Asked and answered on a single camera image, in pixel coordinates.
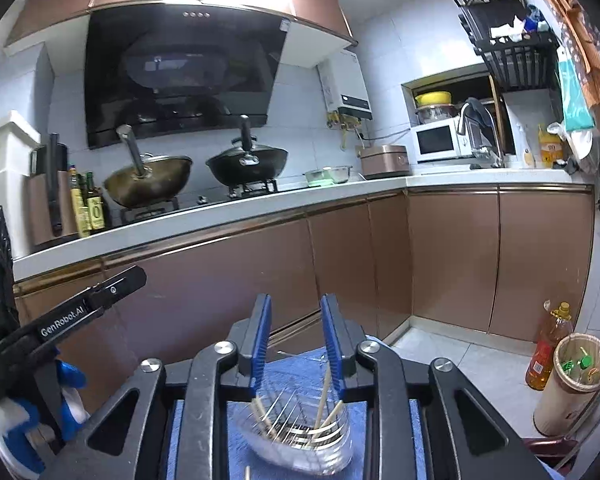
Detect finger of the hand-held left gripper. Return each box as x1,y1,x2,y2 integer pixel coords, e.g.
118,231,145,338
0,266,147,362

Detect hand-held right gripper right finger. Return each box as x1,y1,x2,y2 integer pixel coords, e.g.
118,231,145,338
321,294,546,480

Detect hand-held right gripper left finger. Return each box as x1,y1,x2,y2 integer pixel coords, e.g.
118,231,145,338
42,294,272,480

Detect person's left hand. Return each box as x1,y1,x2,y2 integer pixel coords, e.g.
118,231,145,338
0,359,89,476

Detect blue terry towel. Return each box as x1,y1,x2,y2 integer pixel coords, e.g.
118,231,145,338
165,349,427,480

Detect white countertop appliance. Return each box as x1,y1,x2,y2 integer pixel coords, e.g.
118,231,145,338
0,110,43,261

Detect olive oil bottle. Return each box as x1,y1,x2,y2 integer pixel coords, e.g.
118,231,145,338
69,164,91,239
85,172,107,234

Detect bronze lower cabinets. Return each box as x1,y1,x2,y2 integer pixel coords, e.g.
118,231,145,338
14,185,596,413

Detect black gas stove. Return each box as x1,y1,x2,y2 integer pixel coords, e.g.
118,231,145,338
120,177,282,226

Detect bronze wok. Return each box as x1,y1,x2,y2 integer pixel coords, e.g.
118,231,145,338
102,125,194,209

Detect glass food container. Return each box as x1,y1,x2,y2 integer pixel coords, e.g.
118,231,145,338
302,165,354,186

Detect black wok with lid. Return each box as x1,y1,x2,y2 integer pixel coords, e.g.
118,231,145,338
205,115,290,187

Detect brown rice cooker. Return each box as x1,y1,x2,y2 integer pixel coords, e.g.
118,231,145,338
356,144,412,180

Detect large cooking oil bottle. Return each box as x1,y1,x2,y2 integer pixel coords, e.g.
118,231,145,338
525,301,574,391

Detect white microwave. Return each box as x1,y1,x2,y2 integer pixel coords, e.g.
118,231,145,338
411,119,474,164

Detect beige trash bin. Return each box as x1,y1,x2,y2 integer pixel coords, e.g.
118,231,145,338
532,332,600,437

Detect glass bowl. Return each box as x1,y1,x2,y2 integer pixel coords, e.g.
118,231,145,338
416,105,453,125

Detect metal faucet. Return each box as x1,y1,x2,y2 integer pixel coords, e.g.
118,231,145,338
457,97,506,169

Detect white water heater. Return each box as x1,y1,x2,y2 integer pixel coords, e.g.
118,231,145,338
317,47,373,121

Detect yellow bowl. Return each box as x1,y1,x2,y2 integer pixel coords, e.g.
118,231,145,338
414,91,453,109

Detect black glass range hood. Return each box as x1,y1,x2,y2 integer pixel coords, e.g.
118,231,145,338
84,2,288,151

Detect white bottle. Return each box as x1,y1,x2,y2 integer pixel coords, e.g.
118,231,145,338
510,122,537,169

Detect yellow detergent bottle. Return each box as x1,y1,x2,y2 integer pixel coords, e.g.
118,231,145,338
537,124,565,169

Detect white plastic bag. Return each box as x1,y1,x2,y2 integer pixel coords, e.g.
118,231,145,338
547,120,595,173

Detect teal hanging towel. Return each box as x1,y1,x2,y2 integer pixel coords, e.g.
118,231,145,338
556,45,597,134

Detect white rag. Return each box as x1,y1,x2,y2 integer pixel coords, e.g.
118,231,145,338
490,15,527,44

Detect orange patterned apron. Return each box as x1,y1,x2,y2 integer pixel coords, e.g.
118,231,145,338
520,0,600,144

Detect brown kettle with black handle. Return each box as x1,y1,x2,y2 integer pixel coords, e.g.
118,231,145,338
27,132,79,249

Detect black wall rack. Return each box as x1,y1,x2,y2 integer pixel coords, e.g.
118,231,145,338
439,0,562,94

